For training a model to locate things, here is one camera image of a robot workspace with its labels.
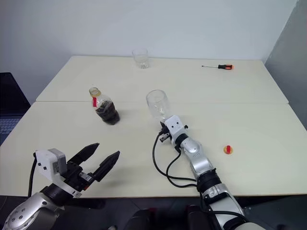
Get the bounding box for clear glass tumbler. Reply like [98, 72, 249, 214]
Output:
[132, 48, 150, 70]

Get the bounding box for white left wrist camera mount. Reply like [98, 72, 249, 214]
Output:
[33, 148, 83, 198]

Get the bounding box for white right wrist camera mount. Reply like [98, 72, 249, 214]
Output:
[164, 115, 189, 144]

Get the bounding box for dark rounded shape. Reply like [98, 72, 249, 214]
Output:
[185, 204, 210, 230]

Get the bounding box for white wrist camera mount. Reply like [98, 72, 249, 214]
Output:
[33, 148, 83, 198]
[164, 115, 189, 144]

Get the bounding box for clear glass cup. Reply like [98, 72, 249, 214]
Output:
[145, 89, 172, 122]

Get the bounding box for dark laptop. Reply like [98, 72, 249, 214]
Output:
[0, 72, 32, 144]

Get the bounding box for orange black handled screwdriver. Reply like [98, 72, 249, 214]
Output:
[201, 64, 235, 71]

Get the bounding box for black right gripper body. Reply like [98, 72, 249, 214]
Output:
[158, 129, 172, 144]

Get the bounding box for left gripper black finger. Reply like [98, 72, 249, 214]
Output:
[69, 142, 100, 166]
[92, 150, 121, 183]

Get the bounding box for plastic bottle with dark liquid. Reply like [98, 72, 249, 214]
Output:
[89, 86, 120, 126]

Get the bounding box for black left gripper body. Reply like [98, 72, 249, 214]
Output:
[63, 162, 94, 193]

